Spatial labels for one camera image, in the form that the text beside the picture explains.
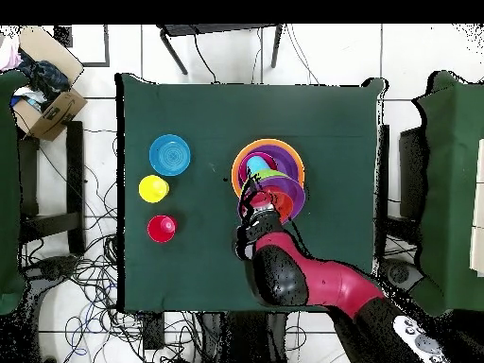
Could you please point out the green plastic bowl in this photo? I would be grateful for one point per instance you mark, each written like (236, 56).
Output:
(276, 174)

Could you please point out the yellow plastic cup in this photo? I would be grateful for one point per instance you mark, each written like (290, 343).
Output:
(153, 189)

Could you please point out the black power brick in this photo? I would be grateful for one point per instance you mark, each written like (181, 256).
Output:
(154, 332)

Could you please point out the purple plastic bowl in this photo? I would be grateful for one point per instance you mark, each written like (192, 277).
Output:
(289, 160)
(297, 193)

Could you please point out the large orange plastic bowl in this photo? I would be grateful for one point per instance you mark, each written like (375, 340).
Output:
(234, 174)

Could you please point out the dark green tablecloth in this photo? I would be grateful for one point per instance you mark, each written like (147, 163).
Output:
(245, 109)

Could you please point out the green cloth covered table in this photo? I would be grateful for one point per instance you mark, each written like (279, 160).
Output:
(453, 189)
(9, 189)

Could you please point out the black metal frame table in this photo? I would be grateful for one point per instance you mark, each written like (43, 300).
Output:
(219, 29)

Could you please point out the black stand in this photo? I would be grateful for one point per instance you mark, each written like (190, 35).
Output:
(412, 170)

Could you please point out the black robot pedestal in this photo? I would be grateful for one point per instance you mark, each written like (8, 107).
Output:
(245, 340)

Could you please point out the pile of clothes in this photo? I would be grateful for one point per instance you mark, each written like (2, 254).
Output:
(45, 79)

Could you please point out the black floor frame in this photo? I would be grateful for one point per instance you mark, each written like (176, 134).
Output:
(62, 36)

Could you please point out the white panel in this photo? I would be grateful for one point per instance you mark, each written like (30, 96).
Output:
(479, 245)

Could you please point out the pink plastic bowl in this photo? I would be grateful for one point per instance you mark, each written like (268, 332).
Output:
(274, 160)

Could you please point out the cardboard box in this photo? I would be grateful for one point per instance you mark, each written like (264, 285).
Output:
(56, 113)

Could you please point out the blue plastic bowl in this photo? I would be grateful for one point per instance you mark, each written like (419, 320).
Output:
(169, 155)

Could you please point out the black floor device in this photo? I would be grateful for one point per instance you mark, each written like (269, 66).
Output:
(56, 266)

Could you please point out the red plastic cup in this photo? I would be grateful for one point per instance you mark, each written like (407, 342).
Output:
(162, 228)

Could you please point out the small red-orange plastic bowl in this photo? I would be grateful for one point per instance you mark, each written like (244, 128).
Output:
(285, 204)

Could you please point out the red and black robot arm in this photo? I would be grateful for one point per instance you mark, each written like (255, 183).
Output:
(325, 280)

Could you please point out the grey round floor foot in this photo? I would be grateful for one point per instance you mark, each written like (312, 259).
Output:
(401, 274)

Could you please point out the blue plastic cup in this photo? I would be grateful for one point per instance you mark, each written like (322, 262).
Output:
(257, 164)

